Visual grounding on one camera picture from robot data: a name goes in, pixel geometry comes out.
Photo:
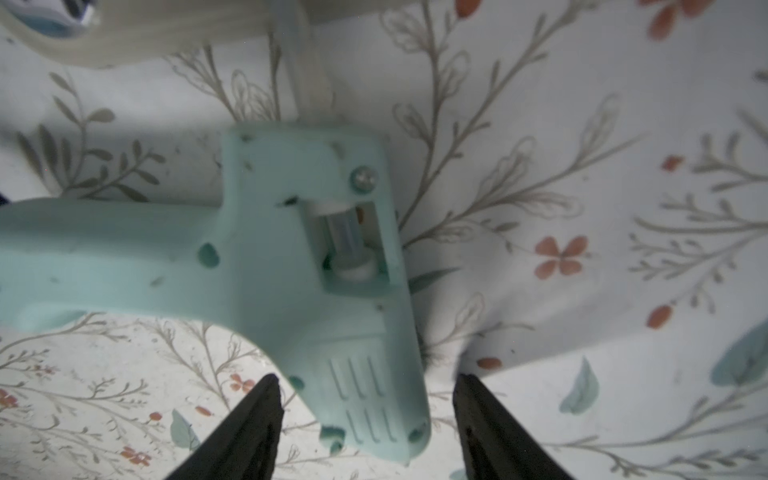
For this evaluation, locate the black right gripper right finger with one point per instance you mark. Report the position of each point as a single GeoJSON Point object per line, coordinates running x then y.
{"type": "Point", "coordinates": [494, 444]}

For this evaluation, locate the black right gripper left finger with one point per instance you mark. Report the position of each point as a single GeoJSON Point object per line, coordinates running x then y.
{"type": "Point", "coordinates": [245, 445]}

